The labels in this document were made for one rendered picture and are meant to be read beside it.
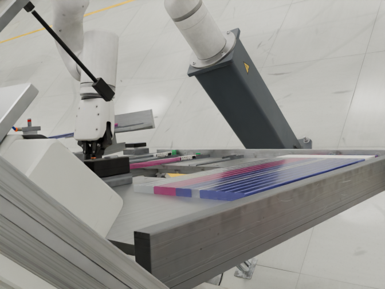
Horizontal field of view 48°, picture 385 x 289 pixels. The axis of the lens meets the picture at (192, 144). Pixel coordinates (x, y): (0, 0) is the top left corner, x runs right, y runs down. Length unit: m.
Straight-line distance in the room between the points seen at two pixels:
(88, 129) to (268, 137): 0.94
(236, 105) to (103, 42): 0.75
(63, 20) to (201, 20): 0.56
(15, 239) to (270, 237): 0.33
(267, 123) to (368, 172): 0.96
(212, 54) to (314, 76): 0.95
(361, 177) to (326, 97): 1.50
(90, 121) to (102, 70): 0.12
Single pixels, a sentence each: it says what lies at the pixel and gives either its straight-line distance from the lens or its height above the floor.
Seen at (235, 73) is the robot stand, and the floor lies 0.63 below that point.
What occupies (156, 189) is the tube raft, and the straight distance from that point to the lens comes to 0.62.
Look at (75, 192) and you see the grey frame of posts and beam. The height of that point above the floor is 1.35.
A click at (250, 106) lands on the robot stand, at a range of 1.68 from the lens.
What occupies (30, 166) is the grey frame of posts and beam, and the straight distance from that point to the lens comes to 0.25.
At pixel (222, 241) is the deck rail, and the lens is 0.44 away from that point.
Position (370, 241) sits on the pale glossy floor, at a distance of 1.73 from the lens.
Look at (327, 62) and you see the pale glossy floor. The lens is 2.46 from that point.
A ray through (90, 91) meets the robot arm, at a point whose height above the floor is 1.07.
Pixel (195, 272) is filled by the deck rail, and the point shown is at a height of 1.17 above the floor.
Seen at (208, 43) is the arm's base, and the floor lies 0.77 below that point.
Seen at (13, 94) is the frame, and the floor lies 1.39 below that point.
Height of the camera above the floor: 1.48
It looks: 37 degrees down
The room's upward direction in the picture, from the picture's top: 39 degrees counter-clockwise
